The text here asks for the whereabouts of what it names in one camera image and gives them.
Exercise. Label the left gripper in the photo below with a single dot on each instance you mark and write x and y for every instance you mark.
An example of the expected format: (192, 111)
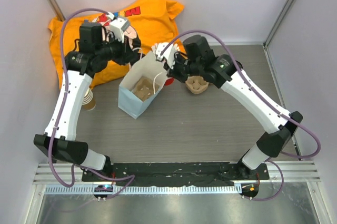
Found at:
(127, 54)

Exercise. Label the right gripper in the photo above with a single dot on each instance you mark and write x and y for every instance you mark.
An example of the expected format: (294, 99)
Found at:
(173, 72)

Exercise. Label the light blue paper bag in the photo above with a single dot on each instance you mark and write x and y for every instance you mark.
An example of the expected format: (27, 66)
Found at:
(149, 67)

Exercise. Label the pulp cup carrier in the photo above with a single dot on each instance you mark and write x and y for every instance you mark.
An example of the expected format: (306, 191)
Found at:
(144, 88)
(196, 84)

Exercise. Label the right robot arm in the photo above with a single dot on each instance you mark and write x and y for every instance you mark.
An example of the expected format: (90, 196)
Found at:
(226, 74)

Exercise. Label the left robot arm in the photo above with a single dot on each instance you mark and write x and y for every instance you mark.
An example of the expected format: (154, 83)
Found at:
(92, 56)

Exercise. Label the red ribbed cup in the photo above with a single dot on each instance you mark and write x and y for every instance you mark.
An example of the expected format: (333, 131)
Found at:
(169, 81)

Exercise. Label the orange cartoon t-shirt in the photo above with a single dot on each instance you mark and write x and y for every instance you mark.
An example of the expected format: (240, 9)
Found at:
(153, 20)

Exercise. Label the stack of paper cups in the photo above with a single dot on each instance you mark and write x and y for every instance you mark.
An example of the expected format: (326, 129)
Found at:
(88, 102)

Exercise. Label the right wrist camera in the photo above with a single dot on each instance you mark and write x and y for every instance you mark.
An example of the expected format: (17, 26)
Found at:
(166, 55)

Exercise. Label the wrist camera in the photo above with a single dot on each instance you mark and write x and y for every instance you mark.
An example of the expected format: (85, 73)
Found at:
(166, 55)
(118, 26)

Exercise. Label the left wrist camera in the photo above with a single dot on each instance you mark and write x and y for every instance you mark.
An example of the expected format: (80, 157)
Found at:
(118, 26)

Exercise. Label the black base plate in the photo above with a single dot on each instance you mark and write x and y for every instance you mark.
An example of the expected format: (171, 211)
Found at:
(179, 174)

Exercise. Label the slotted cable duct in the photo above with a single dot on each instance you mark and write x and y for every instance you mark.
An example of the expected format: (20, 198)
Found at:
(102, 189)

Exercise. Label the right aluminium frame post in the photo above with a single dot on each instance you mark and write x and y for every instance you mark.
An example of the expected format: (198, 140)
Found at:
(279, 20)

